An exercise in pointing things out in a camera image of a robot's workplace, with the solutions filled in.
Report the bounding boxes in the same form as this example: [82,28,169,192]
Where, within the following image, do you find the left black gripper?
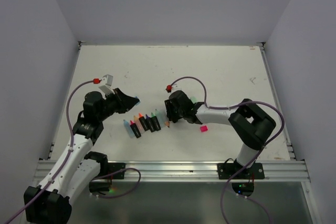
[97,88,139,121]

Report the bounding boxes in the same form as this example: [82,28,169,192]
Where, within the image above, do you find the light blue highlighter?
[123,120,135,138]

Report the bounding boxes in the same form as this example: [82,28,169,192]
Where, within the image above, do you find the green pastel highlighter body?
[155,109,165,125]

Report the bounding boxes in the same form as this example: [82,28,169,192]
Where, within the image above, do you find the orange cap black highlighter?
[139,113,149,131]

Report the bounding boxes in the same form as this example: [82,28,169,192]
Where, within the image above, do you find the pink cap black highlighter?
[130,120,141,138]

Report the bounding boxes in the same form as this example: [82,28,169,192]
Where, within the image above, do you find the green cap black highlighter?
[151,113,161,131]

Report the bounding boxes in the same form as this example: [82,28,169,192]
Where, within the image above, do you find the purple black highlighter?
[145,114,156,132]

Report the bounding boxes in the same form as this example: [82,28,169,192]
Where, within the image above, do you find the pink neon cap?
[200,125,208,133]

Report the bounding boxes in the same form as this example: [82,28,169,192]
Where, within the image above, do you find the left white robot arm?
[24,88,139,223]

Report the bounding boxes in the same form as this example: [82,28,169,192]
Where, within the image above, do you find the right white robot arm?
[164,90,276,178]

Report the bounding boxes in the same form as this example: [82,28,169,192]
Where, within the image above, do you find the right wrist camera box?
[172,85,182,92]

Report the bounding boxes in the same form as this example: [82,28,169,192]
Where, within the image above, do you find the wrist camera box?
[172,85,182,92]
[99,74,114,95]

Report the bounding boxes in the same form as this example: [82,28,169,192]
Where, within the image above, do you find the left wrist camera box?
[99,74,114,95]

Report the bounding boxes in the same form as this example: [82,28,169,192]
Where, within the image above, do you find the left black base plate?
[95,162,125,180]

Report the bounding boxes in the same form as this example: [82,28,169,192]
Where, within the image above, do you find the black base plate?
[217,163,265,180]
[95,162,125,180]

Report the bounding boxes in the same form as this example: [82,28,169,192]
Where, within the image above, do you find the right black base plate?
[217,163,265,180]

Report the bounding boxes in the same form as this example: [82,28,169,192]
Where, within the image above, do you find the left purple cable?
[5,78,142,224]

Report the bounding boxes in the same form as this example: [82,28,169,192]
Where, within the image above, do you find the purple cable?
[165,77,286,224]
[5,78,142,224]

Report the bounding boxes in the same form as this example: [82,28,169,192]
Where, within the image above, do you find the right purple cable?
[165,77,286,224]

